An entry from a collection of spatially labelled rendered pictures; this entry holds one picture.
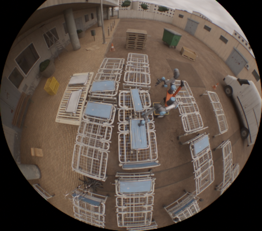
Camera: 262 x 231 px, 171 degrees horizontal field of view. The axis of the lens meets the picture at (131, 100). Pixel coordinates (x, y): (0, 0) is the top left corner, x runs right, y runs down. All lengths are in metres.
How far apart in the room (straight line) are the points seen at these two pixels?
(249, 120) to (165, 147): 6.49
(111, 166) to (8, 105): 5.38
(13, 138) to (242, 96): 13.05
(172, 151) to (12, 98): 7.15
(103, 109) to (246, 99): 7.98
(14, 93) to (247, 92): 12.89
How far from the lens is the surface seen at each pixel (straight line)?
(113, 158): 2.63
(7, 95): 5.68
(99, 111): 2.28
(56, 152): 3.53
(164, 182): 3.11
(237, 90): 7.61
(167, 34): 7.54
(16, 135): 6.00
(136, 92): 2.53
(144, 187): 2.31
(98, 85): 2.78
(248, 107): 7.58
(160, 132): 2.82
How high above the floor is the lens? 2.58
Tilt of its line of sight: 60 degrees down
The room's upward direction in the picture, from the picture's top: 7 degrees clockwise
